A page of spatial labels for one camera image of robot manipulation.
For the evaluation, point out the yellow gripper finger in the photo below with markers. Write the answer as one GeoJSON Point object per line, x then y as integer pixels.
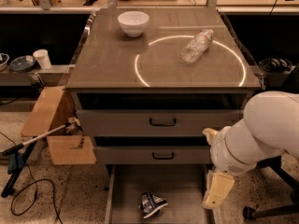
{"type": "Point", "coordinates": [218, 186]}
{"type": "Point", "coordinates": [210, 134]}

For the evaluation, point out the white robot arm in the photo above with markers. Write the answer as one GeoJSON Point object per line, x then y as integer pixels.
{"type": "Point", "coordinates": [269, 128]}

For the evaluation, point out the bottom open grey drawer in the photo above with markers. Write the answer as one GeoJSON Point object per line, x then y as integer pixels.
{"type": "Point", "coordinates": [182, 185]}

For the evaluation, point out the grey drawer cabinet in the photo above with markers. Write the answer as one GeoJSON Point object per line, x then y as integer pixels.
{"type": "Point", "coordinates": [113, 62]}

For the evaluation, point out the middle grey drawer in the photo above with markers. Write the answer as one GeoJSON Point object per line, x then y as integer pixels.
{"type": "Point", "coordinates": [152, 150]}

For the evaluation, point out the top grey drawer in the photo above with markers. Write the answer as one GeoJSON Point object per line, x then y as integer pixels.
{"type": "Point", "coordinates": [155, 114]}

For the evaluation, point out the clear plastic water bottle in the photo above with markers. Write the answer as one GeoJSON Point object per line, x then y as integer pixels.
{"type": "Point", "coordinates": [197, 46]}

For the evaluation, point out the white ceramic bowl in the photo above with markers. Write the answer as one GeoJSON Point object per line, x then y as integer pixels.
{"type": "Point", "coordinates": [133, 23]}

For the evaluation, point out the grabber stick tool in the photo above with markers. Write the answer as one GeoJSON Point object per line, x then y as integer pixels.
{"type": "Point", "coordinates": [14, 149]}

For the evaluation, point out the grey side shelf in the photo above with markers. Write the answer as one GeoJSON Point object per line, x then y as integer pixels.
{"type": "Point", "coordinates": [54, 76]}

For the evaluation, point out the white paper cup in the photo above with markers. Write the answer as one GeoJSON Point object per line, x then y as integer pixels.
{"type": "Point", "coordinates": [42, 57]}

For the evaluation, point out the blue bowl on shelf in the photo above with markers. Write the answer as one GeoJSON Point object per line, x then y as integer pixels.
{"type": "Point", "coordinates": [22, 64]}

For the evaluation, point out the small bowl at left edge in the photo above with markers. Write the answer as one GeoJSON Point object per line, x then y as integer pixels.
{"type": "Point", "coordinates": [3, 61]}

